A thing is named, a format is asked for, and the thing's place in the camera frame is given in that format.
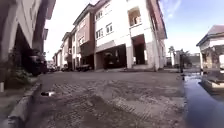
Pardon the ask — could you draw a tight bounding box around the dark vehicle in garage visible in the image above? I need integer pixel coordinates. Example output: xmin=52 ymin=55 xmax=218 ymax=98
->
xmin=102 ymin=51 xmax=122 ymax=70

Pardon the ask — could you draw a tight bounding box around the brick paved road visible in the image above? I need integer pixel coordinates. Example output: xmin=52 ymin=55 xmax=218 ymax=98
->
xmin=24 ymin=70 xmax=188 ymax=128

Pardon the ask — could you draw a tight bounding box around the brown and white building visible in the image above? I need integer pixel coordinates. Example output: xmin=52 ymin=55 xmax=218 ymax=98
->
xmin=72 ymin=2 xmax=97 ymax=71

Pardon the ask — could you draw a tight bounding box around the large white building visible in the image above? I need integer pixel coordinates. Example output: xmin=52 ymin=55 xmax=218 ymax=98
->
xmin=92 ymin=0 xmax=168 ymax=72

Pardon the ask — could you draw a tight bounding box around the palm tree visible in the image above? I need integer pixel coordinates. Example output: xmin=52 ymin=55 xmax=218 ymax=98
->
xmin=167 ymin=45 xmax=177 ymax=67

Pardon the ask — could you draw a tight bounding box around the small tree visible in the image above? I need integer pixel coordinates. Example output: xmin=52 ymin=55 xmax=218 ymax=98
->
xmin=176 ymin=48 xmax=193 ymax=73

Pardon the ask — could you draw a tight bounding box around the small white litter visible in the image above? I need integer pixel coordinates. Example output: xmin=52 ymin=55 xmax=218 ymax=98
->
xmin=40 ymin=90 xmax=56 ymax=98

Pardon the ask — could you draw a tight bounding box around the dark red car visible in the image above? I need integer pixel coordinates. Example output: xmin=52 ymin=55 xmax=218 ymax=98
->
xmin=28 ymin=49 xmax=49 ymax=76

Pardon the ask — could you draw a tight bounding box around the low green bush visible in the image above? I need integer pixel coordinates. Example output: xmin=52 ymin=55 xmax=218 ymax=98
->
xmin=6 ymin=66 xmax=35 ymax=89

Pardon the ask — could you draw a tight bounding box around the water puddle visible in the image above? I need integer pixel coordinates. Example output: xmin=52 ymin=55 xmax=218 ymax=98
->
xmin=182 ymin=73 xmax=224 ymax=128

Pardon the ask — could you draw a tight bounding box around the raised concrete kerb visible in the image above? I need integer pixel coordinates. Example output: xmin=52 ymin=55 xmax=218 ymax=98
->
xmin=199 ymin=70 xmax=224 ymax=92

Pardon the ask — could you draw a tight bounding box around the house with grey roof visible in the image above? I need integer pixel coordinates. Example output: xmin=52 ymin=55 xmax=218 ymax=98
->
xmin=195 ymin=24 xmax=224 ymax=71

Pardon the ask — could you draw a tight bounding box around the pale building with brown trim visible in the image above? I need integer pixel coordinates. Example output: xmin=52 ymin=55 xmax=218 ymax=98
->
xmin=0 ymin=0 xmax=57 ymax=85

